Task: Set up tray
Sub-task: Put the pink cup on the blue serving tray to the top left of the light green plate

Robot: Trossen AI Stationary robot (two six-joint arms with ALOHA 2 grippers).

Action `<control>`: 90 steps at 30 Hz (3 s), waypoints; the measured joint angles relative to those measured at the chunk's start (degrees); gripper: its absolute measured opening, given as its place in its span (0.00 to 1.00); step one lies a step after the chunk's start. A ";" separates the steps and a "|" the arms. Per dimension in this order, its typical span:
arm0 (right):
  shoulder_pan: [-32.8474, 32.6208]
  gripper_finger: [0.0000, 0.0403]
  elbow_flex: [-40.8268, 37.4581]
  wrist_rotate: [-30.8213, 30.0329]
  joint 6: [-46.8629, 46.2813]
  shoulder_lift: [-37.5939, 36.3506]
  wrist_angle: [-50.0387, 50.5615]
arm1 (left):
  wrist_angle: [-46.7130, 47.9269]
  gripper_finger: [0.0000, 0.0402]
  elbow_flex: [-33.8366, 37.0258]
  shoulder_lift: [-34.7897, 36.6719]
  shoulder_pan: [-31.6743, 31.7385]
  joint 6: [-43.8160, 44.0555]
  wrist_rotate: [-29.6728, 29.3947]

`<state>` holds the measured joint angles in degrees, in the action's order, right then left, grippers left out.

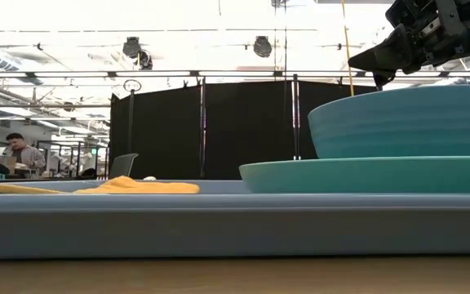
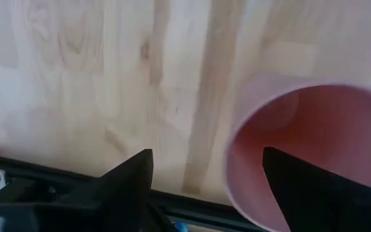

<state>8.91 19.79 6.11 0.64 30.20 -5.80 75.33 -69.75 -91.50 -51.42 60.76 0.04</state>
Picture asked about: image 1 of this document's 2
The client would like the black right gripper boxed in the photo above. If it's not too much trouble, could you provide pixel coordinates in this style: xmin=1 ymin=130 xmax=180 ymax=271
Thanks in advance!
xmin=348 ymin=0 xmax=470 ymax=89

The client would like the blue plastic bowl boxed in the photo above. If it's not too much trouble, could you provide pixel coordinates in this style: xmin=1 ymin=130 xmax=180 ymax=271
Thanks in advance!
xmin=307 ymin=84 xmax=470 ymax=160

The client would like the green plastic plate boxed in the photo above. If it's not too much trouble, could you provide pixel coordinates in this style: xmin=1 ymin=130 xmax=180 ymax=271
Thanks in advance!
xmin=238 ymin=156 xmax=470 ymax=194

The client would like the light blue plastic tray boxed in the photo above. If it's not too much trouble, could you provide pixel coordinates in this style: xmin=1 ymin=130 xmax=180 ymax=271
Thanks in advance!
xmin=0 ymin=179 xmax=470 ymax=261

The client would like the yellow cloth napkin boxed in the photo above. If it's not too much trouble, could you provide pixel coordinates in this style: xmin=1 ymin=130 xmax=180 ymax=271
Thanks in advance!
xmin=0 ymin=175 xmax=201 ymax=195

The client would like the metal partition pole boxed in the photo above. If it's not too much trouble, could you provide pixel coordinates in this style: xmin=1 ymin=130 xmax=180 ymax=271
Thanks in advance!
xmin=291 ymin=73 xmax=301 ymax=161
xmin=199 ymin=77 xmax=206 ymax=180

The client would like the black ceiling lamp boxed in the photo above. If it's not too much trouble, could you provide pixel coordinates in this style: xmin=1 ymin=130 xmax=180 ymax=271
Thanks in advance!
xmin=122 ymin=35 xmax=154 ymax=71
xmin=253 ymin=35 xmax=273 ymax=59

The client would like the grey office chair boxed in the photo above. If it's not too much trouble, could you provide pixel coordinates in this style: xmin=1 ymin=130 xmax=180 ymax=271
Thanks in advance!
xmin=108 ymin=153 xmax=140 ymax=180

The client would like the person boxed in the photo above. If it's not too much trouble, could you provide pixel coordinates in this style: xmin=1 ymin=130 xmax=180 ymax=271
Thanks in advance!
xmin=2 ymin=132 xmax=47 ymax=180

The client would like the yellow hanging cord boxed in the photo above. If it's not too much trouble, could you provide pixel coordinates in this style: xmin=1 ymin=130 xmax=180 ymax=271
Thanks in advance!
xmin=340 ymin=0 xmax=355 ymax=97

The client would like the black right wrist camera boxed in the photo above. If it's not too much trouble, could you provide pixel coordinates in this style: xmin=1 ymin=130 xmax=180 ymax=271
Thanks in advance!
xmin=384 ymin=0 xmax=426 ymax=26

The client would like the long horizontal metal rail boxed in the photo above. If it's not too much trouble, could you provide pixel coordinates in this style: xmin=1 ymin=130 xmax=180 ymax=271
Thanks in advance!
xmin=0 ymin=69 xmax=470 ymax=79

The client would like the black background rig frame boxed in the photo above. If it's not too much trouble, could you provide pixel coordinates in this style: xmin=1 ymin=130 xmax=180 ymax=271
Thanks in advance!
xmin=34 ymin=140 xmax=109 ymax=180

